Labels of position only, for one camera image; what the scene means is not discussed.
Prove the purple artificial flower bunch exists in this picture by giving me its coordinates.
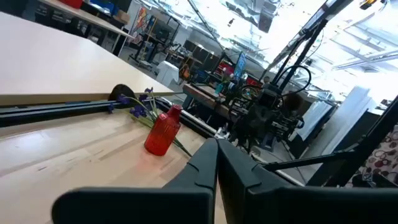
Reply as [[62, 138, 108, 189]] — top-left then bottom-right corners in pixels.
[[107, 86, 193, 158]]

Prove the black looped cable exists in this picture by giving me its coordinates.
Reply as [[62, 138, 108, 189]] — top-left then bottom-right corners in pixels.
[[275, 64, 313, 96]]

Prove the red plastic vase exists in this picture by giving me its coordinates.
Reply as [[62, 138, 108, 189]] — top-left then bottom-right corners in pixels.
[[144, 104, 183, 157]]

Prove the white neighbouring table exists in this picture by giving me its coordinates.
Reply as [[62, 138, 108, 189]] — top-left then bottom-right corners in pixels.
[[0, 11, 175, 106]]

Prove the colourful wall poster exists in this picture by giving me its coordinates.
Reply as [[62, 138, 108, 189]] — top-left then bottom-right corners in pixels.
[[129, 6, 154, 44]]

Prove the circle patterned cloth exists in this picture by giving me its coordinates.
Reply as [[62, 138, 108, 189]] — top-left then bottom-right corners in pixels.
[[345, 124, 398, 189]]

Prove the black diagonal frame strut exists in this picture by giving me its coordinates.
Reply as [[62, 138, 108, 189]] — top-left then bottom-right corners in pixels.
[[264, 96, 398, 187]]

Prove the black round disc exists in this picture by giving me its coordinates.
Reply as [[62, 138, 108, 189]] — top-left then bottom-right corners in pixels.
[[108, 83, 137, 102]]

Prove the white board panel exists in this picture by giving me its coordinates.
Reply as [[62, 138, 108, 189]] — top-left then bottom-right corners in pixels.
[[295, 86, 377, 156]]

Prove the light wood workbench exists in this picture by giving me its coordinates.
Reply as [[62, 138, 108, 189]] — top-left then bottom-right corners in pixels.
[[37, 0, 135, 57]]

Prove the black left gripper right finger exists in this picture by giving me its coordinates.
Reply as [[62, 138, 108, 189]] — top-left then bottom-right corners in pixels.
[[218, 138, 398, 224]]

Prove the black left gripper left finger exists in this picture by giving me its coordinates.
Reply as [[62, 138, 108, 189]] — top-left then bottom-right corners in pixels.
[[51, 138, 219, 224]]

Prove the white waste bin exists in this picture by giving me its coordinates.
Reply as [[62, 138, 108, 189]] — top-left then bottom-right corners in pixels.
[[155, 60, 180, 87]]

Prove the black overhead rig frame post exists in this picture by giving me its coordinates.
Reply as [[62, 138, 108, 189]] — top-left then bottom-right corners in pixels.
[[261, 0, 355, 91]]

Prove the black table edge rail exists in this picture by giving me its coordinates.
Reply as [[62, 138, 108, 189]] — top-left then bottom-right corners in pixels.
[[0, 96, 218, 139]]

